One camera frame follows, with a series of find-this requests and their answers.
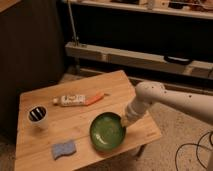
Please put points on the yellow sponge-like gripper tip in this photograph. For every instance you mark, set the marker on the yellow sponge-like gripper tip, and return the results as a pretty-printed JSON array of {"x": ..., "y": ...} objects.
[{"x": 124, "y": 122}]

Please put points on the green ceramic bowl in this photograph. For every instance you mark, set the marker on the green ceramic bowl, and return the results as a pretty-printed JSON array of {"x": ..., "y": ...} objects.
[{"x": 106, "y": 132}]

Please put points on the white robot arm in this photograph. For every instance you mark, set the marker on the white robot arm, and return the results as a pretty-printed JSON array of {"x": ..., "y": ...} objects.
[{"x": 147, "y": 93}]

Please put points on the orange carrot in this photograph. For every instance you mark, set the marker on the orange carrot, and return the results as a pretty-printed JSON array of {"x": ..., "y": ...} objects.
[{"x": 95, "y": 98}]

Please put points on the wooden table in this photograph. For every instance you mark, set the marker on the wooden table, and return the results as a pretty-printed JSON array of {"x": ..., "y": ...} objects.
[{"x": 33, "y": 147}]

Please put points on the white plastic bottle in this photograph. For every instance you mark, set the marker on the white plastic bottle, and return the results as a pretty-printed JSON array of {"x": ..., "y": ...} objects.
[{"x": 69, "y": 100}]

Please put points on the blue sponge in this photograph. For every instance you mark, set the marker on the blue sponge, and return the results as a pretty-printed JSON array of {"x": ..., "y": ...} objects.
[{"x": 63, "y": 149}]

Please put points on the lower wooden shelf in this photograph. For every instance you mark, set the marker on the lower wooden shelf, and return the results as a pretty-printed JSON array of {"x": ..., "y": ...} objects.
[{"x": 138, "y": 60}]

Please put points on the wooden shelf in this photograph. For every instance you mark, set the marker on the wooden shelf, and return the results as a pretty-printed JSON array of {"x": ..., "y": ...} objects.
[
  {"x": 138, "y": 60},
  {"x": 141, "y": 8}
]

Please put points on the white cup with black items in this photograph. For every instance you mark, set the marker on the white cup with black items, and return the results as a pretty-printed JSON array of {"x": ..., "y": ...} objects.
[{"x": 38, "y": 117}]

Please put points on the metal stand pole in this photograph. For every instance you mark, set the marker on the metal stand pole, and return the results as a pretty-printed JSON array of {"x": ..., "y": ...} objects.
[{"x": 75, "y": 38}]

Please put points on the upper wooden shelf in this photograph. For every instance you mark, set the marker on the upper wooden shelf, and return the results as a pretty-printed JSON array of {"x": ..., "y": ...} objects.
[{"x": 141, "y": 8}]

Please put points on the black handle on shelf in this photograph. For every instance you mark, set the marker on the black handle on shelf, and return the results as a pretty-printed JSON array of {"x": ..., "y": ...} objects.
[{"x": 178, "y": 60}]

